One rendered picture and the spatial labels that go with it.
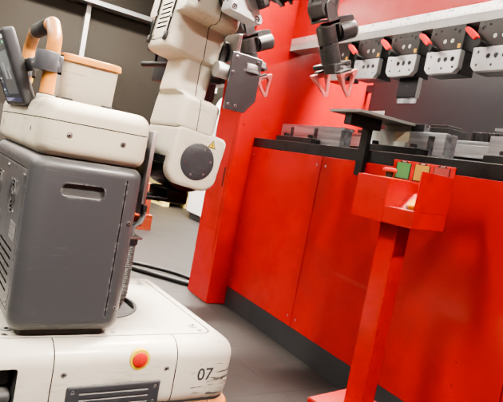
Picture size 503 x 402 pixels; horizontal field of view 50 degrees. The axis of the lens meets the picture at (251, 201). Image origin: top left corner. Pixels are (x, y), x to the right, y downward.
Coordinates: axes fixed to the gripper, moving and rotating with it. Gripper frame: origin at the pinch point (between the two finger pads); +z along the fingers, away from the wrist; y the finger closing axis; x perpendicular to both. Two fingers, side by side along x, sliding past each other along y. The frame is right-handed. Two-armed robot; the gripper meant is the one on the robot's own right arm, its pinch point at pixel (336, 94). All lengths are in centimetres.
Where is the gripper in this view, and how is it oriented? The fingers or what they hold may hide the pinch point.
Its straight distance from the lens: 165.3
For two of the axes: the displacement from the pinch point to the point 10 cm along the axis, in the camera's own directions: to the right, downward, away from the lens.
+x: -8.2, 3.4, -4.6
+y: -5.3, -1.6, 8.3
